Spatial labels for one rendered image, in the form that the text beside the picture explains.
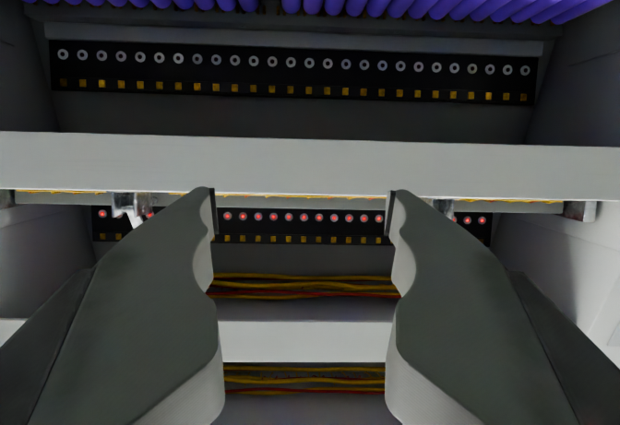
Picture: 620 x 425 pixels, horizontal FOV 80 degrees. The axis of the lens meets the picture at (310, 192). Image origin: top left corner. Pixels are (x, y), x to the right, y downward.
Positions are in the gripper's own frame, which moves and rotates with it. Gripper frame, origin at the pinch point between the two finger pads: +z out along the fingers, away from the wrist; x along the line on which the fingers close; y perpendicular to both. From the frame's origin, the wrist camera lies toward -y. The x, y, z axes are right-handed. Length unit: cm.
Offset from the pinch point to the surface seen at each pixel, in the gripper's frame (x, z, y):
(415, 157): 9.5, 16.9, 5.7
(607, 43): 30.2, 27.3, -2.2
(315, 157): 1.3, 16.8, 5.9
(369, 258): 11.6, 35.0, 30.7
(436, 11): 12.9, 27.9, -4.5
